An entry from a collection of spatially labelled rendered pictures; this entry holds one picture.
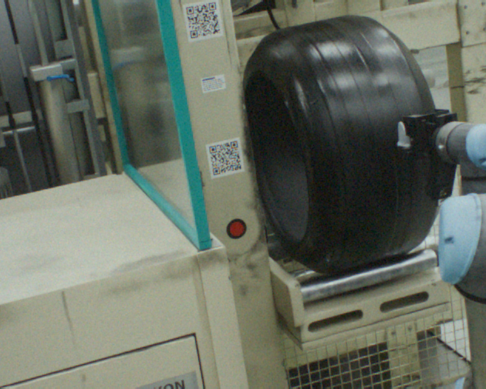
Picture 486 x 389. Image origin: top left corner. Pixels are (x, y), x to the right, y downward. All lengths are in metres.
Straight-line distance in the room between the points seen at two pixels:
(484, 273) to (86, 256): 0.58
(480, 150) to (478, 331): 0.35
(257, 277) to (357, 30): 0.57
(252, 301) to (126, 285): 0.82
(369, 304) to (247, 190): 0.37
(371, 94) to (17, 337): 0.94
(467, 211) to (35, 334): 0.61
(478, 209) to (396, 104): 0.74
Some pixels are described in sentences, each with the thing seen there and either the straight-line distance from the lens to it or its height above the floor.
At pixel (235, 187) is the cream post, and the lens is 2.15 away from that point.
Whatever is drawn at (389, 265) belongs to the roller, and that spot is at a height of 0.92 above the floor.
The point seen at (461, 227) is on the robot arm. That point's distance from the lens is 1.35.
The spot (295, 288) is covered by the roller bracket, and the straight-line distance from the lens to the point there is 2.14.
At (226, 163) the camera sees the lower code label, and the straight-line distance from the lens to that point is 2.13.
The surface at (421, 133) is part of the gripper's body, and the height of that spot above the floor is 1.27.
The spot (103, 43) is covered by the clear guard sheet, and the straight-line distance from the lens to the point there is 1.91.
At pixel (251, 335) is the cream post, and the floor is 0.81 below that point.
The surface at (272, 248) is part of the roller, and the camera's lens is 2.45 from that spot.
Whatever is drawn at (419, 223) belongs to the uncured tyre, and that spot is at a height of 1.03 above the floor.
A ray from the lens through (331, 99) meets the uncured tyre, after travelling 2.03.
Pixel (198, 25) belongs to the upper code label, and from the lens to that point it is 2.07.
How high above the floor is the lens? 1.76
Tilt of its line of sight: 17 degrees down
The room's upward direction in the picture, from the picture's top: 9 degrees counter-clockwise
